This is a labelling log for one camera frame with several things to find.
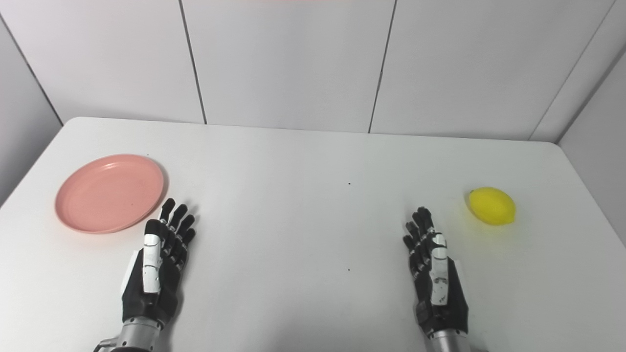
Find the pink round plate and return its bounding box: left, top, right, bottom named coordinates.
left=55, top=154, right=165, bottom=234

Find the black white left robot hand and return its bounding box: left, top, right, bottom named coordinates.
left=121, top=198, right=196, bottom=328

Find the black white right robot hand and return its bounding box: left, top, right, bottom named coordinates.
left=403, top=207, right=470, bottom=338

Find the yellow lemon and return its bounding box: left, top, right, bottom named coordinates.
left=468, top=187, right=516, bottom=226

